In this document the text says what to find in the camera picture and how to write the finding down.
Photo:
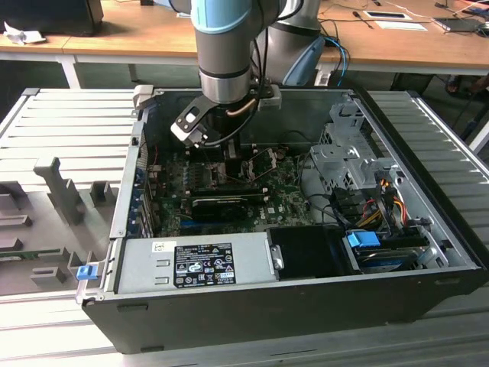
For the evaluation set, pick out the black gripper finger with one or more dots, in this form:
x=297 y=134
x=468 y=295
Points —
x=233 y=160

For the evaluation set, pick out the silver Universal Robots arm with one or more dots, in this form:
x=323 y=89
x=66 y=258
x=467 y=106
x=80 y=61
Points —
x=225 y=49

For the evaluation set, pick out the CPU socket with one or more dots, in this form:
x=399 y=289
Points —
x=216 y=168

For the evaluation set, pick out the blue expansion slot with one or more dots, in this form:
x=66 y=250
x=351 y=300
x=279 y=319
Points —
x=185 y=222

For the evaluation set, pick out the round silver coin battery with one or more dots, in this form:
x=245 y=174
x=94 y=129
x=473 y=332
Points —
x=281 y=153

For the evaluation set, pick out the black graphics card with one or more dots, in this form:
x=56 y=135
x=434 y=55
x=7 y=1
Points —
x=217 y=209

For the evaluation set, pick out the green motherboard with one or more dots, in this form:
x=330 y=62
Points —
x=286 y=206

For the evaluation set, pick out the grey plastic case latch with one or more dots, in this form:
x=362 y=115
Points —
x=143 y=95

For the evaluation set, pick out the pale blue teach pendant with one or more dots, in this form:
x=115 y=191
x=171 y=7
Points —
x=305 y=63

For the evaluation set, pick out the silver metal drive cage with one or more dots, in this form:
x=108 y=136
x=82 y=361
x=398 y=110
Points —
x=332 y=160

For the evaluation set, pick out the black plastic shroud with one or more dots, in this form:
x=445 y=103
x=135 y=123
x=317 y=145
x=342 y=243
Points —
x=305 y=252

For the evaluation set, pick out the long wooden desk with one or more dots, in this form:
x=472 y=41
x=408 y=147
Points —
x=133 y=34

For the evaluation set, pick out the silver power supply box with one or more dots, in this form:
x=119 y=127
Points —
x=145 y=267

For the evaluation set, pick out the hard disk in blue carrier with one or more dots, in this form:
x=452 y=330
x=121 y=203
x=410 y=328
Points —
x=361 y=241

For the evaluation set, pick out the open black PC case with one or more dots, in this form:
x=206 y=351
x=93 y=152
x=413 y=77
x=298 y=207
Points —
x=267 y=317

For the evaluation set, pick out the blue plastic latch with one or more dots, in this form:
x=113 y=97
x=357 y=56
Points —
x=86 y=273

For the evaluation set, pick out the white paper sheet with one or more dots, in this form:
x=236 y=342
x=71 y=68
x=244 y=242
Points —
x=401 y=25

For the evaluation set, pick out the grey parts rack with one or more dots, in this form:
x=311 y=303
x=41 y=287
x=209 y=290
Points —
x=46 y=229

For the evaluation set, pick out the large black box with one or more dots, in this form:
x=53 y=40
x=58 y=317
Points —
x=49 y=15

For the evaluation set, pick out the green RAM stick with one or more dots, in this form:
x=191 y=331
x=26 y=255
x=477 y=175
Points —
x=30 y=255

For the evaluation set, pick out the crumpled white paper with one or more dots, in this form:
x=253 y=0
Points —
x=23 y=36

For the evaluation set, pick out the dark closed notebook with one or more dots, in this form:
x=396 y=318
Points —
x=458 y=25

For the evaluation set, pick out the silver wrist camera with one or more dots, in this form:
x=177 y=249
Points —
x=189 y=122

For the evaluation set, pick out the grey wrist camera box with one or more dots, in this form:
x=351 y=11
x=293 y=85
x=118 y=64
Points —
x=269 y=98

